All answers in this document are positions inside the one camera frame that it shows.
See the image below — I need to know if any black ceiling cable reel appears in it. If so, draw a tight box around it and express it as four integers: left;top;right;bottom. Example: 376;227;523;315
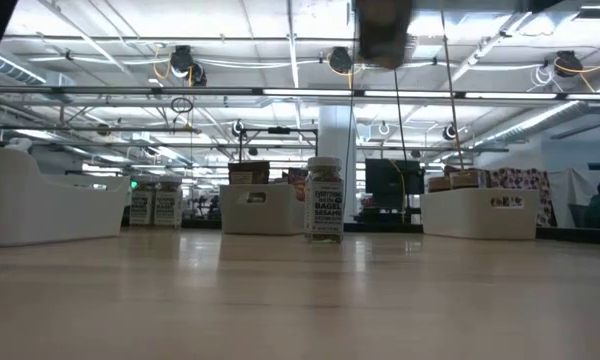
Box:
553;49;585;79
169;44;209;87
328;46;354;75

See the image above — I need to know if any grey plastic bin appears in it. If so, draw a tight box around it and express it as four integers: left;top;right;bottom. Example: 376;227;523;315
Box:
219;183;306;237

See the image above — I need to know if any silver ventilation duct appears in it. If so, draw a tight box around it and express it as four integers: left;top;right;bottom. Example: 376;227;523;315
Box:
459;99;600;149
0;52;49;86

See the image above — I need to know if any white hanging cloth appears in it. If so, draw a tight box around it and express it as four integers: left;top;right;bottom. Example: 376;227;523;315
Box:
547;168;600;227

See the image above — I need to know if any black background screen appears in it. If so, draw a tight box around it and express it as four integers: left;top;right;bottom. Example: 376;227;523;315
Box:
364;158;425;224

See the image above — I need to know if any floral patterned cloth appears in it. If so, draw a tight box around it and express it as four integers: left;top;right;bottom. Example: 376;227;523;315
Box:
484;167;556;229

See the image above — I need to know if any white plastic bin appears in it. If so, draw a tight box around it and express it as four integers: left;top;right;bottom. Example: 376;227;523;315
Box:
419;187;540;241
0;146;131;250

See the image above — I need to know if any tan-lid spice jar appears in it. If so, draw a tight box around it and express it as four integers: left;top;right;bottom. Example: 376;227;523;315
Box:
427;175;452;194
448;168;488;191

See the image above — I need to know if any dark background machinery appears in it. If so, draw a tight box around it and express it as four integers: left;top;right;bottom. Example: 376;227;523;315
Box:
182;192;222;221

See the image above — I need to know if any grey horizontal overhead rail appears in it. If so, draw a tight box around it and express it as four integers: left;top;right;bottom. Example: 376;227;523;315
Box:
0;85;600;102

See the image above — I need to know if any black background gantry frame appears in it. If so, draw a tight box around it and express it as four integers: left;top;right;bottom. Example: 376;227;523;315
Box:
237;127;319;164

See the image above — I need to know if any white building column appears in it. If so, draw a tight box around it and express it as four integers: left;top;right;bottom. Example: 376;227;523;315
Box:
318;104;357;224

